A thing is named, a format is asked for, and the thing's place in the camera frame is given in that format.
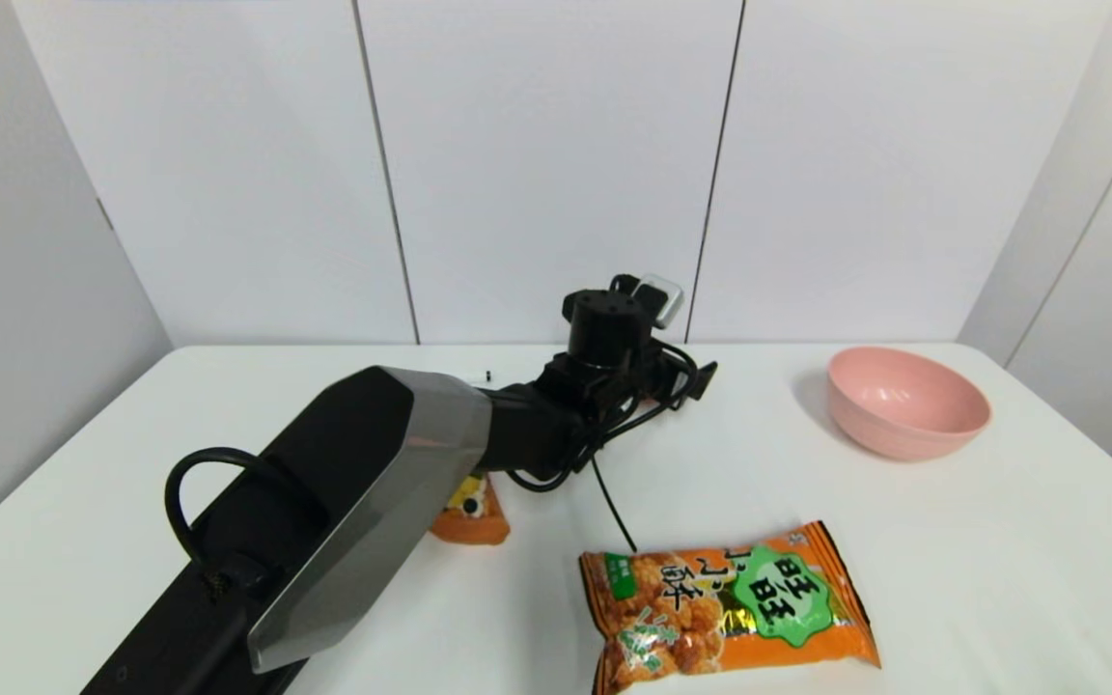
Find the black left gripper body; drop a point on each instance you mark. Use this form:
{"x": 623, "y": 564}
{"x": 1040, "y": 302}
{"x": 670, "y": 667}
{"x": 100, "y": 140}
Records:
{"x": 604, "y": 333}

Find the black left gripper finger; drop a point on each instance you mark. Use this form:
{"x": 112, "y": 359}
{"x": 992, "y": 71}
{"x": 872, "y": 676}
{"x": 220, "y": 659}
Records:
{"x": 701, "y": 381}

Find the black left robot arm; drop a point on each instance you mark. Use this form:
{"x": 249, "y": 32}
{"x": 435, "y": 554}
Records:
{"x": 363, "y": 483}

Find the pink bowl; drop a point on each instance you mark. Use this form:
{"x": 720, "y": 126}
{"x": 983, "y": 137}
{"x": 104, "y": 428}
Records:
{"x": 906, "y": 405}

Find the toy pizza slice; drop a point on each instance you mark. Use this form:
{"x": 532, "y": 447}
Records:
{"x": 479, "y": 521}

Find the orange snack bag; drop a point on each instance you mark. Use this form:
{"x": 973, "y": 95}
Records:
{"x": 730, "y": 608}

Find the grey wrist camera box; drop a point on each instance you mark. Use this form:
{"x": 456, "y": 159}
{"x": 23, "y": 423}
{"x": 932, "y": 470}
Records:
{"x": 662, "y": 299}

